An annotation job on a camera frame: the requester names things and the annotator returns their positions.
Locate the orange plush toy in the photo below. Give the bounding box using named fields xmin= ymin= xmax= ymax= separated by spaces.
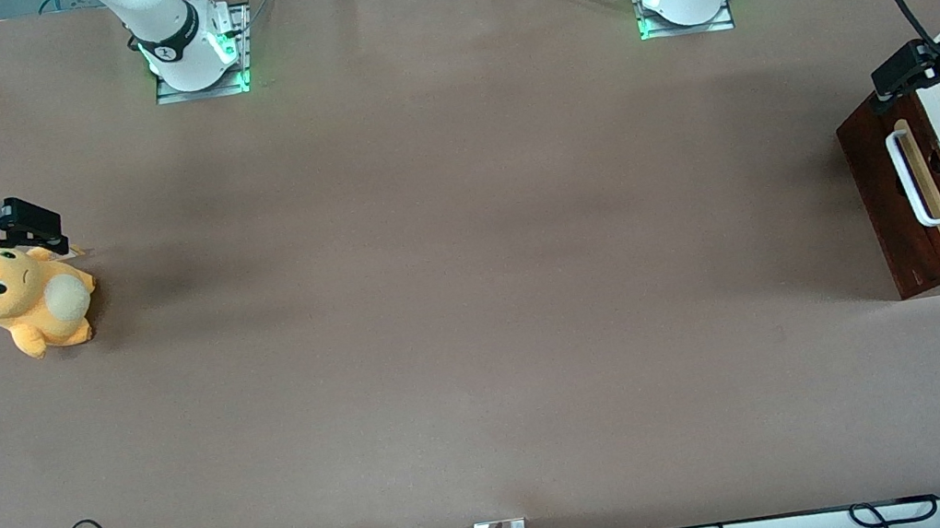
xmin=0 ymin=229 xmax=107 ymax=366

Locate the white drawer handle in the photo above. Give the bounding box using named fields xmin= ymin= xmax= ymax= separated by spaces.
xmin=883 ymin=123 xmax=940 ymax=234

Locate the black thin cable loop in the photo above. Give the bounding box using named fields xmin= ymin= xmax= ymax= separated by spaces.
xmin=845 ymin=490 xmax=940 ymax=528

